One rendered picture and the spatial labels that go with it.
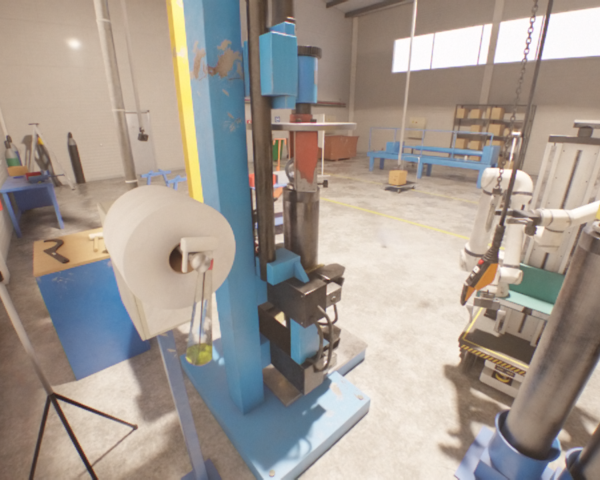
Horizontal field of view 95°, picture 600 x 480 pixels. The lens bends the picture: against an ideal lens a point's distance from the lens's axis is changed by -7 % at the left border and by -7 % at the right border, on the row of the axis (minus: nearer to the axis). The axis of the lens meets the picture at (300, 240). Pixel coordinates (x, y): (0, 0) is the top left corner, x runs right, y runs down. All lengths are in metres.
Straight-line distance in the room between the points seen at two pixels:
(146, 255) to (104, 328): 2.08
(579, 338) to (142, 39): 12.66
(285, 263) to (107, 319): 1.67
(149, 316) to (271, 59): 0.98
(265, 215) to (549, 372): 1.41
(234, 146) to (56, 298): 1.74
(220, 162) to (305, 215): 0.57
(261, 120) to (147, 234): 0.77
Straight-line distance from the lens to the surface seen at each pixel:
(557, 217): 1.84
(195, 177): 4.10
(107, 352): 2.88
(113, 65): 1.06
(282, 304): 1.60
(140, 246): 0.69
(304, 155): 1.44
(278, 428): 2.09
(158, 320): 1.09
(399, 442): 2.26
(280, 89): 1.26
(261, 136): 1.30
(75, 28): 12.36
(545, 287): 2.54
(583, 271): 1.50
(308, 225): 1.67
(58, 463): 2.53
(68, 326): 2.70
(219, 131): 1.33
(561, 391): 1.75
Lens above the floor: 1.84
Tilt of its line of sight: 22 degrees down
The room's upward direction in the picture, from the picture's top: straight up
